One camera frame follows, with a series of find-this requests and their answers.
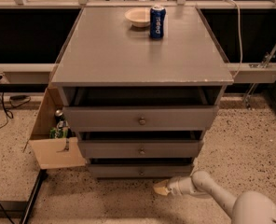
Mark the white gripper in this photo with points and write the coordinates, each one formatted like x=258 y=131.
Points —
x=174 y=186

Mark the grey bottom drawer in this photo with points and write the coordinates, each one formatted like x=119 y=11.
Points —
x=140 y=168

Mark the grey drawer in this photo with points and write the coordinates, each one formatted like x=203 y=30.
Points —
x=138 y=109
x=140 y=168
x=157 y=144

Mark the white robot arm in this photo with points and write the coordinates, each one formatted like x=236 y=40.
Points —
x=250 y=207

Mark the grey middle drawer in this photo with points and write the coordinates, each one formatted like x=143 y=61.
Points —
x=157 y=144

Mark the grey drawer cabinet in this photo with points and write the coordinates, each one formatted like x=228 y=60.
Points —
x=107 y=51

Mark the grey top drawer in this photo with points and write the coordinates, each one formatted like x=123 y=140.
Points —
x=138 y=109

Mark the cardboard box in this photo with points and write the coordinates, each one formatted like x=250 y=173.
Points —
x=53 y=153

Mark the black floor bar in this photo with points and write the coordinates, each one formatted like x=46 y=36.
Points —
x=41 y=177

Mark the dark can in box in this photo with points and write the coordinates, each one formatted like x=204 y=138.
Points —
x=59 y=116

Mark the white bowl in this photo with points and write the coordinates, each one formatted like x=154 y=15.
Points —
x=139 y=17

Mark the blue Pepsi can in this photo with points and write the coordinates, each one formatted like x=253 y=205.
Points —
x=157 y=16

